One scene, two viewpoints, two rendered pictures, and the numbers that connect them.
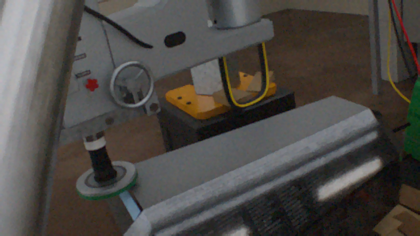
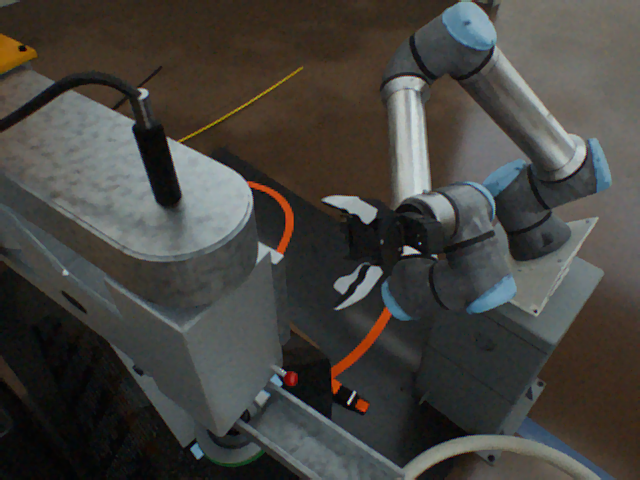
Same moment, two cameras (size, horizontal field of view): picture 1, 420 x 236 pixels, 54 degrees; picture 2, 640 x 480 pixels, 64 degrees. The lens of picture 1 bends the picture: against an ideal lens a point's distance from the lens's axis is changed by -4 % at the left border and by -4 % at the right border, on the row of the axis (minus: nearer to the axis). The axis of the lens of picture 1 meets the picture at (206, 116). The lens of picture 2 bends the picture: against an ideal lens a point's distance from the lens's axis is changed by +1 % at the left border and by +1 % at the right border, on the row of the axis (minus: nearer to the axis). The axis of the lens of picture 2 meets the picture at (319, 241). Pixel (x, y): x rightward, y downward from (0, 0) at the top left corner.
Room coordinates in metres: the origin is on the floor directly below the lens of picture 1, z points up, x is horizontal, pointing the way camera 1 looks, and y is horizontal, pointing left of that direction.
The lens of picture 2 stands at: (1.34, 0.99, 2.21)
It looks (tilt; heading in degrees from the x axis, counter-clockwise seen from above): 48 degrees down; 246
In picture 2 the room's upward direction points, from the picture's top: straight up
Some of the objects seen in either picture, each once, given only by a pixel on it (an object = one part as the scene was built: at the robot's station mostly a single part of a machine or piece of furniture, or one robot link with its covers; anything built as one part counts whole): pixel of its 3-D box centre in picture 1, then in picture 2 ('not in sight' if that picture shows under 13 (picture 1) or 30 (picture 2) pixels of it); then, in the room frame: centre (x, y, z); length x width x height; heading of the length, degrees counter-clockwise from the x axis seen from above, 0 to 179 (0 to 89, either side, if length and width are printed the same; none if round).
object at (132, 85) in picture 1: (127, 83); not in sight; (1.28, 0.22, 1.20); 0.15 x 0.10 x 0.15; 121
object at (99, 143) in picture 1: (94, 140); not in sight; (1.32, 0.38, 1.02); 0.07 x 0.07 x 0.04
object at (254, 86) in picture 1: (260, 81); not in sight; (2.21, -0.32, 0.80); 0.20 x 0.10 x 0.05; 150
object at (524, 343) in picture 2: not in sight; (494, 339); (0.25, 0.28, 0.43); 0.50 x 0.50 x 0.85; 24
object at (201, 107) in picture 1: (218, 91); not in sight; (2.30, -0.09, 0.76); 0.49 x 0.49 x 0.05; 23
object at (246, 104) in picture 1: (245, 69); not in sight; (1.65, -0.19, 1.05); 0.23 x 0.03 x 0.32; 121
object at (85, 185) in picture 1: (105, 177); (235, 421); (1.32, 0.38, 0.87); 0.21 x 0.21 x 0.01
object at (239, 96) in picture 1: (233, 97); not in sight; (2.05, -0.15, 0.81); 0.20 x 0.10 x 0.05; 31
